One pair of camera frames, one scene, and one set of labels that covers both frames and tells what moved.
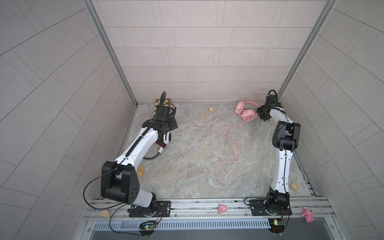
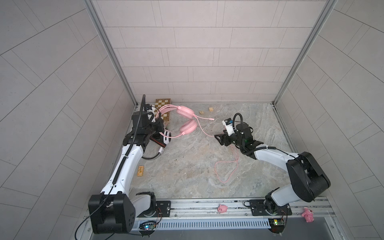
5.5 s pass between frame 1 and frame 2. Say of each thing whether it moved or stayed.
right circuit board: stayed
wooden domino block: stayed
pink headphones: moved
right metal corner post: stayed
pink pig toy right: stayed
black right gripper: moved
